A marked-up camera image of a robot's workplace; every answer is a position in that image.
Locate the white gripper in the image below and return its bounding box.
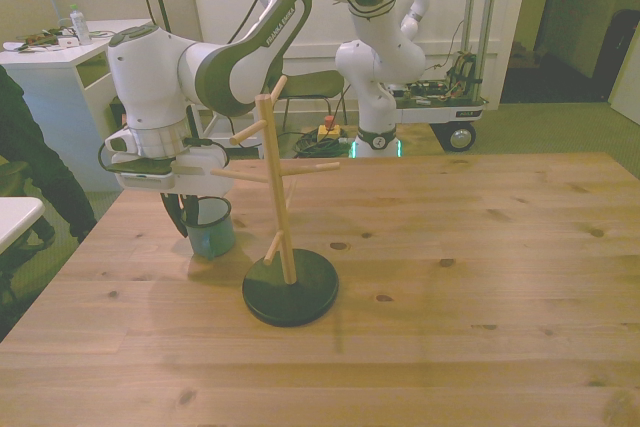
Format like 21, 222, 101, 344
159, 146, 231, 239

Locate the blue enamel mug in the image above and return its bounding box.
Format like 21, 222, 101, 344
178, 196, 236, 262

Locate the wooden mug tree black base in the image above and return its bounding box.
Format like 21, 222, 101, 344
209, 74, 341, 327

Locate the yellow emergency stop box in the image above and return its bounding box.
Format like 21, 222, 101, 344
318, 115, 342, 143

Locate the white rounded table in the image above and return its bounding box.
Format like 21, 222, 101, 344
0, 195, 45, 253

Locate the person in dark clothes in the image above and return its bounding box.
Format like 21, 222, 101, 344
0, 0, 99, 248

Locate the white desk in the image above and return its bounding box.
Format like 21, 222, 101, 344
0, 19, 151, 193

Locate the olive seat metal chair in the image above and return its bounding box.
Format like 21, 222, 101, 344
282, 70, 354, 136

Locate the clear plastic bottle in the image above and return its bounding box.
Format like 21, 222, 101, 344
68, 3, 93, 46

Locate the loose wiring on cart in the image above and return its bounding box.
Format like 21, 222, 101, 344
399, 49, 482, 103

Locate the white board panel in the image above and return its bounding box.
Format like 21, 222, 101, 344
607, 26, 640, 126

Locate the dark wrist camera box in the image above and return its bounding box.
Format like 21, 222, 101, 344
106, 157, 175, 189

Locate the bundle of black floor cables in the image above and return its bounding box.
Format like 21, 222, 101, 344
292, 129, 354, 158

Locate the tangle of wires and tools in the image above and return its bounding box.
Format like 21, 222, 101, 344
4, 26, 66, 53

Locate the wheeled cart with metal frame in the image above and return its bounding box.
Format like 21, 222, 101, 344
387, 0, 506, 154

